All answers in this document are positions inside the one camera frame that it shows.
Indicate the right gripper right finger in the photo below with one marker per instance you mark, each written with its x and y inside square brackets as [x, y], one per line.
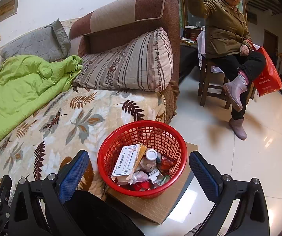
[251, 216]

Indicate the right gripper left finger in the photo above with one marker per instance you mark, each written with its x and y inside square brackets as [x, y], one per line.
[38, 207]

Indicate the white plastic bag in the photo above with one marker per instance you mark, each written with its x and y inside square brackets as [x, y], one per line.
[140, 177]

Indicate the leaf pattern fleece blanket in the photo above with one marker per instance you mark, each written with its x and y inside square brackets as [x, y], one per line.
[78, 119]

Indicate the cardboard sheet under basket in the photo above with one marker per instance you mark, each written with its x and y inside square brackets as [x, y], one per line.
[155, 209]

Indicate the white blue medicine box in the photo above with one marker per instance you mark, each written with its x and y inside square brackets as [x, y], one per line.
[127, 163]

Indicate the red crumpled wrapper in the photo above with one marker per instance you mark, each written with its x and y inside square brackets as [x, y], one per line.
[165, 164]

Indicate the red plastic mesh basket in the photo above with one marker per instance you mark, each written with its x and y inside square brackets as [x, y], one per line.
[156, 135]

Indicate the white pill bottle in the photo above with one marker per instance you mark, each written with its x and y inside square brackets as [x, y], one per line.
[148, 162]

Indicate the green quilt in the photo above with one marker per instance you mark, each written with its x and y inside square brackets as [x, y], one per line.
[28, 82]

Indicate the red shopping bag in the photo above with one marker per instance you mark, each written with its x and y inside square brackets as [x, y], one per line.
[269, 80]

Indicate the wooden stool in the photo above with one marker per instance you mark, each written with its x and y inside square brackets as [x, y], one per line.
[211, 84]

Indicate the grey quilted pillow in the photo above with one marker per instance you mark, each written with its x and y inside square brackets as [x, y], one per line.
[50, 43]

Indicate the dark wooden table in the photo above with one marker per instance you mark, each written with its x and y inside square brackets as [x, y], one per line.
[189, 50]

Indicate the seated woman in jacket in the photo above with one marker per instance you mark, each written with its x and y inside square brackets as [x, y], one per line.
[228, 45]

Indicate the striped floral pillow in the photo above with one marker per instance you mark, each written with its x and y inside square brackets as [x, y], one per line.
[145, 63]

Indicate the brown beige headboard cushion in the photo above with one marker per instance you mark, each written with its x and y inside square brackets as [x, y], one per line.
[121, 21]

